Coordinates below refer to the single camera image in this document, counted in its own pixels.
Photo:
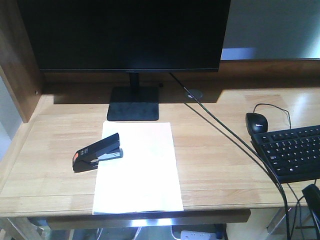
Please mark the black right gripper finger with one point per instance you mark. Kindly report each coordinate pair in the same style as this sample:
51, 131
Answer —
311, 194

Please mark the white paper sheet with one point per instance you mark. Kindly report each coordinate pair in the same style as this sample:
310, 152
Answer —
145, 178

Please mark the black stapler with orange band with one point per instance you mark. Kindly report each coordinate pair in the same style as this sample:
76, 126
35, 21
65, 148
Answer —
88, 158

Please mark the wooden desk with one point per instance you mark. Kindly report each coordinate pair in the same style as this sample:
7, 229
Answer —
217, 178

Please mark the black keyboard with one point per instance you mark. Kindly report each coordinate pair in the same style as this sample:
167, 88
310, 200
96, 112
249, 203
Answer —
292, 154

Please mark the black computer mouse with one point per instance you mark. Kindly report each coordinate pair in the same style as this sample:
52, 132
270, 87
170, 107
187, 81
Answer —
256, 123

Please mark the white power strip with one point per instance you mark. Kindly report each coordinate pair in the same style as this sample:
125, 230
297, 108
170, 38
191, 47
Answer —
197, 235

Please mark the black computer monitor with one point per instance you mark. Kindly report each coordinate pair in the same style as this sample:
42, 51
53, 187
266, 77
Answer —
127, 36

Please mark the grey desk cable grommet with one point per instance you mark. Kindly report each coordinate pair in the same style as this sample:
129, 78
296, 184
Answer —
193, 93

